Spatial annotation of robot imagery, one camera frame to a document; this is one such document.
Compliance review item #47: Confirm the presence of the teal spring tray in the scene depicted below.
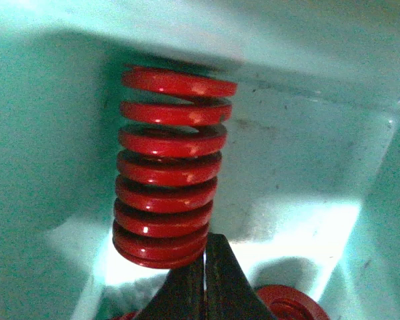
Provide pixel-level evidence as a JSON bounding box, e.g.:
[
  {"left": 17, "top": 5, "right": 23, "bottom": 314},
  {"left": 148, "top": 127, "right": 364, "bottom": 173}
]
[{"left": 0, "top": 1, "right": 400, "bottom": 319}]

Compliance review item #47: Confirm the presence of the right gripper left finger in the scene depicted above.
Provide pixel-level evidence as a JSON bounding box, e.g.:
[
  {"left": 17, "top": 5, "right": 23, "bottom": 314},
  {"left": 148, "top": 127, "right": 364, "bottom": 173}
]
[{"left": 138, "top": 255, "right": 205, "bottom": 320}]

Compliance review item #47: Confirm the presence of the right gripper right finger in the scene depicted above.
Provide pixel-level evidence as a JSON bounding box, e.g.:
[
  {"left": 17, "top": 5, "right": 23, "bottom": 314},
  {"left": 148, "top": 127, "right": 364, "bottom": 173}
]
[{"left": 205, "top": 233, "right": 273, "bottom": 319}]

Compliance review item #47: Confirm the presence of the red spring in tray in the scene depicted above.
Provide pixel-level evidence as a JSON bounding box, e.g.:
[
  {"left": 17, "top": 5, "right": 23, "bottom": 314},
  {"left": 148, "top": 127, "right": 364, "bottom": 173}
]
[{"left": 257, "top": 285, "right": 330, "bottom": 320}]

